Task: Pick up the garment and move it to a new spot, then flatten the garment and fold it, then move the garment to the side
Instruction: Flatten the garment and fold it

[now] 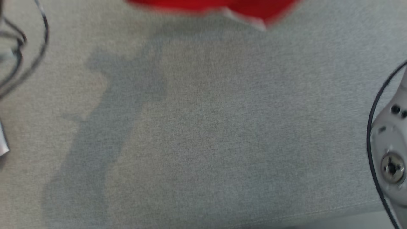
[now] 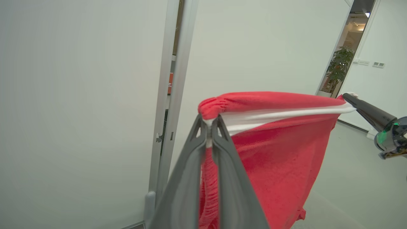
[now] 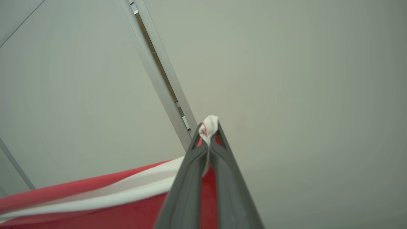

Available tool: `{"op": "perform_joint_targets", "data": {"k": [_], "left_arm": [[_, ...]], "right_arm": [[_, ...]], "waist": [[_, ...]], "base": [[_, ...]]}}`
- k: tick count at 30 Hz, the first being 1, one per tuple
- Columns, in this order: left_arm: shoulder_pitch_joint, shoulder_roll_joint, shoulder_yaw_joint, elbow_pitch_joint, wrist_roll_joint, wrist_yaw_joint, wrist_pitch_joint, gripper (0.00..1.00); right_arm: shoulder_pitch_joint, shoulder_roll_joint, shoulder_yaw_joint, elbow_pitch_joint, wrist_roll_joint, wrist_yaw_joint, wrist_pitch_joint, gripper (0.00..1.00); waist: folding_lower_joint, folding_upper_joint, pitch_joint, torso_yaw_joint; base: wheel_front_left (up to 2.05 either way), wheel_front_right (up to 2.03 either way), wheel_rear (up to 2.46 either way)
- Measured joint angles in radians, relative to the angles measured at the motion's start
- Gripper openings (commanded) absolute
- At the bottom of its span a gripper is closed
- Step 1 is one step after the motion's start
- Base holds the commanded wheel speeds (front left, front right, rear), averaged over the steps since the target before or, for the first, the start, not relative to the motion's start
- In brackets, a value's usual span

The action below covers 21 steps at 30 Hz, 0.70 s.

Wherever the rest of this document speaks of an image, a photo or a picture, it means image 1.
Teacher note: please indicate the red shorts white trim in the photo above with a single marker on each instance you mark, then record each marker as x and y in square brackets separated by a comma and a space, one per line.
[241, 6]

